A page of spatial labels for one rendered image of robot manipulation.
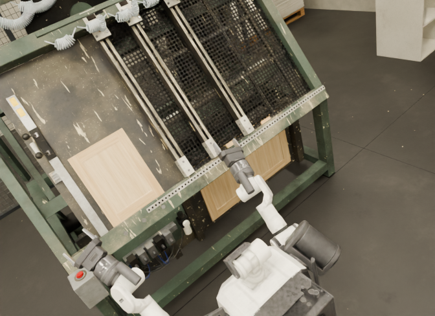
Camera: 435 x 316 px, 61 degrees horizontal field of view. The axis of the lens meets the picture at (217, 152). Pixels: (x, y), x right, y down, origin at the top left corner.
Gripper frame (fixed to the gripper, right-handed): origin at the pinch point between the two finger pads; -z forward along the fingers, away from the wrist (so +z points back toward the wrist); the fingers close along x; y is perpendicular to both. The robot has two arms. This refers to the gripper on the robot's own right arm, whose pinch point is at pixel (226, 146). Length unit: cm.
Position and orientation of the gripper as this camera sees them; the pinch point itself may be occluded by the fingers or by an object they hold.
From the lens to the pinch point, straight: 166.3
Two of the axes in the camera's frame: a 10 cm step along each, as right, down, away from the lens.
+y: -3.2, 6.0, 7.4
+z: 4.5, 7.8, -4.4
